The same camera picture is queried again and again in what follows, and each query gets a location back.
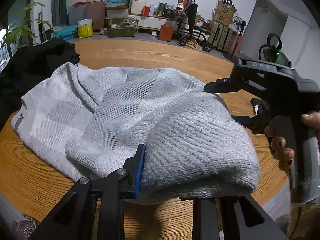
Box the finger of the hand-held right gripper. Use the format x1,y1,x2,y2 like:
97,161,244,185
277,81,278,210
204,77,253,95
231,112,272,134

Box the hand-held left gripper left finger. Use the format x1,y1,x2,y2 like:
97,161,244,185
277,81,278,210
30,144,147,240

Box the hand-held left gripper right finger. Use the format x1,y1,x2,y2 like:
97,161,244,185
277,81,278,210
192,194,288,240

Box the grey knit sweater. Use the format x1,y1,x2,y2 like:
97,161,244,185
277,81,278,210
11,62,260,204

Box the person's right hand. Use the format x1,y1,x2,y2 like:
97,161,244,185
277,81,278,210
264,111,320,172

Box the folded black garment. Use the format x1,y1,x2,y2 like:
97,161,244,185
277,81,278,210
251,98,272,117

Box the small pink suitcase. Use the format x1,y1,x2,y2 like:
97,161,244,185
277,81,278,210
225,29,245,55

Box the black wheeled trolley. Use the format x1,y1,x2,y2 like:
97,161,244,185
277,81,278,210
176,0,213,53

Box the black standing fan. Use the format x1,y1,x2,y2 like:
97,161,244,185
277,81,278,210
231,15,248,55

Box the cardboard box black print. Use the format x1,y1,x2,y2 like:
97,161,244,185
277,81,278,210
212,11,233,27
216,0,237,15

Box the orange paper bag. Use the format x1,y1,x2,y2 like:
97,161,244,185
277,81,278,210
159,25,174,42

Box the black umbrella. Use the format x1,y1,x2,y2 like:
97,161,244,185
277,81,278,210
186,0,198,37

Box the red white paper bag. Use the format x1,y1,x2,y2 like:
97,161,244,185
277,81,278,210
177,0,192,12

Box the white low cabinet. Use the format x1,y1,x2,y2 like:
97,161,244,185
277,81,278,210
129,14,185,33

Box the olive green crate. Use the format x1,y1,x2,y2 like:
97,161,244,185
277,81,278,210
107,21,139,38

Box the white flat board box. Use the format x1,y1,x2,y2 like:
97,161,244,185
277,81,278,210
129,0,148,15

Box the white wrapped carton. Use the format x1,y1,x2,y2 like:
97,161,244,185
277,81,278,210
105,6,129,27

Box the speckled fabric seat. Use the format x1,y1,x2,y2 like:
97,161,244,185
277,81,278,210
10,214,42,240

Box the teal plastic bag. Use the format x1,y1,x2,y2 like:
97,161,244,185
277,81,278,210
106,0,129,8

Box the pink ribbed suitcase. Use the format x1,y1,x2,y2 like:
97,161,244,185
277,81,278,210
84,0,107,32

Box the yellow shopping bag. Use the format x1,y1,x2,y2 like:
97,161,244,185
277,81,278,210
77,19,93,39

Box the teal flat box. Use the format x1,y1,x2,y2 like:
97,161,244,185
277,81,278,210
54,25,78,40

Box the grey suitcase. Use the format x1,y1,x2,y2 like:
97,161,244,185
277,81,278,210
68,5,87,25

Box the dark teal curtain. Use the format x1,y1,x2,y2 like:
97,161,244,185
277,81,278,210
51,0,69,27

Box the leafy plant in glass vase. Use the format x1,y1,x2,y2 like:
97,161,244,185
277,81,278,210
0,24,35,53

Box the tall leafy green plant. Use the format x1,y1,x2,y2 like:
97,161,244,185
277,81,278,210
24,2,54,34

